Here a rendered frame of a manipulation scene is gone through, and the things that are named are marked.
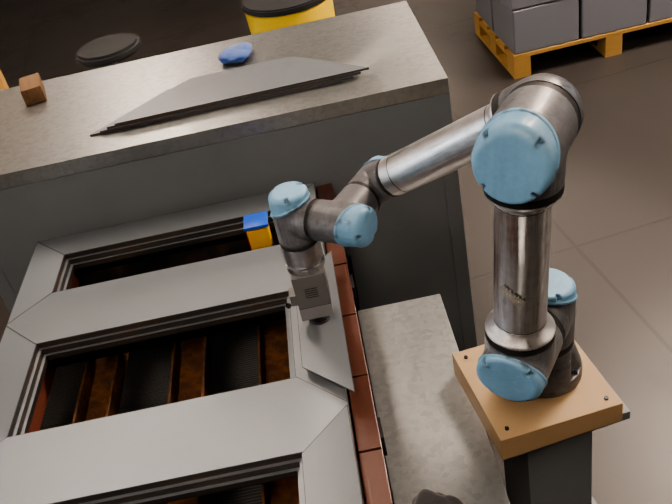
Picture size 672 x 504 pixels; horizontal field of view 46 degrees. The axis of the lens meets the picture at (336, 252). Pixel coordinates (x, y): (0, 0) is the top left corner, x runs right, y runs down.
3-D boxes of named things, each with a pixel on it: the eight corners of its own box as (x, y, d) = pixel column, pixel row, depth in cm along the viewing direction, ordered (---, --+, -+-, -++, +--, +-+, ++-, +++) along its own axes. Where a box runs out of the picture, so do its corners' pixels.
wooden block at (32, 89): (47, 100, 231) (40, 85, 228) (27, 107, 230) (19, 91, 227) (44, 87, 241) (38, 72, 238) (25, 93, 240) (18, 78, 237)
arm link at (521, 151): (564, 361, 142) (585, 84, 109) (539, 421, 132) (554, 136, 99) (500, 344, 147) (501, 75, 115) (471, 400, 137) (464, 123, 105)
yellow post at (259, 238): (265, 293, 199) (246, 232, 188) (265, 281, 203) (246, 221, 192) (285, 289, 199) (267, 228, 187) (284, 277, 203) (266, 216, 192)
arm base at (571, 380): (566, 336, 161) (567, 300, 155) (593, 390, 149) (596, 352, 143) (493, 350, 161) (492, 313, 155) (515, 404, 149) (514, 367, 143)
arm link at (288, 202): (296, 205, 135) (256, 199, 139) (309, 256, 141) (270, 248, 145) (319, 181, 140) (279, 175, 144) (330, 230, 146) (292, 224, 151)
